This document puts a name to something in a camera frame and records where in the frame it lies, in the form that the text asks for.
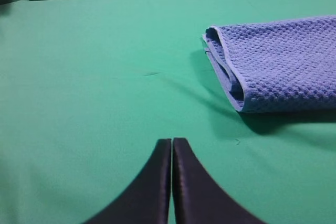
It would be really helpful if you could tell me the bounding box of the green table cover cloth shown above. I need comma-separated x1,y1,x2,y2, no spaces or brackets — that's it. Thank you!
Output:
1,0,335,223

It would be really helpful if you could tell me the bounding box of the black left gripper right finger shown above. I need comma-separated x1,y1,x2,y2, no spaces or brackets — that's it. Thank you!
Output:
172,138,263,223

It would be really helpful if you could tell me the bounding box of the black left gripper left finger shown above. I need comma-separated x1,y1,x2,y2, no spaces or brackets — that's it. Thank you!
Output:
86,138,171,224

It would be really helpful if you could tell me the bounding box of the blue waffle-weave towel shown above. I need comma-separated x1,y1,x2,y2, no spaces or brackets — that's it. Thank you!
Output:
203,16,335,113

